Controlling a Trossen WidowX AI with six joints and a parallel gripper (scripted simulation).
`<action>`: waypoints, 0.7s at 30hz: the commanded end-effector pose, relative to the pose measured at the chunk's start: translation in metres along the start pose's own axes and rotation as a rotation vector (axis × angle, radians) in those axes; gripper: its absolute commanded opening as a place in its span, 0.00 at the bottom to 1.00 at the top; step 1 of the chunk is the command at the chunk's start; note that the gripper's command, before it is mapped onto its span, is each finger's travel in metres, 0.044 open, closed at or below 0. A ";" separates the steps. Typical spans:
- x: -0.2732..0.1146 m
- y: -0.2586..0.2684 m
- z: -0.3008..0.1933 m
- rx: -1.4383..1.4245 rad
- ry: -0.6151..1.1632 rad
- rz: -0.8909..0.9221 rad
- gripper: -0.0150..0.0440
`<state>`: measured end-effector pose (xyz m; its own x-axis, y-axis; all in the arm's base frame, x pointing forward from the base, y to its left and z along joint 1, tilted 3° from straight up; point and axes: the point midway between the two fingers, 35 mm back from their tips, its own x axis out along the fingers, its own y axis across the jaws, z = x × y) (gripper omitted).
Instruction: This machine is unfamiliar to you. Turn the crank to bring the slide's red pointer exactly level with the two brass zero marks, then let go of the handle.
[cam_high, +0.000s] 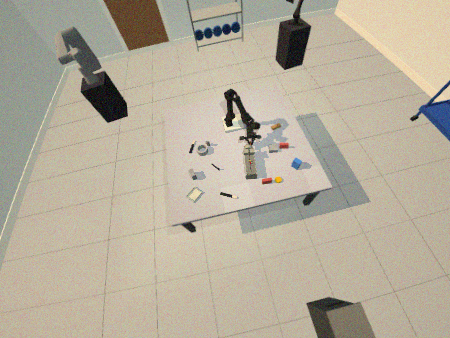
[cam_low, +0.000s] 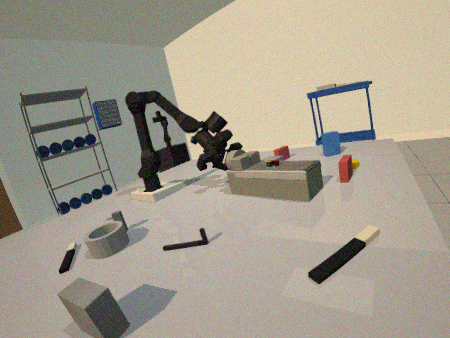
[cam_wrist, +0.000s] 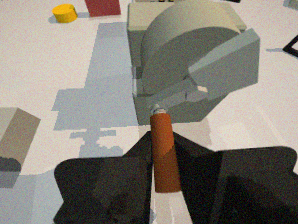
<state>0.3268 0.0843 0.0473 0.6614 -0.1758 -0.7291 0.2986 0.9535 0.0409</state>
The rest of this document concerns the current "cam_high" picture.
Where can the blue block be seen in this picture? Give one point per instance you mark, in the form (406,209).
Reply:
(296,163)

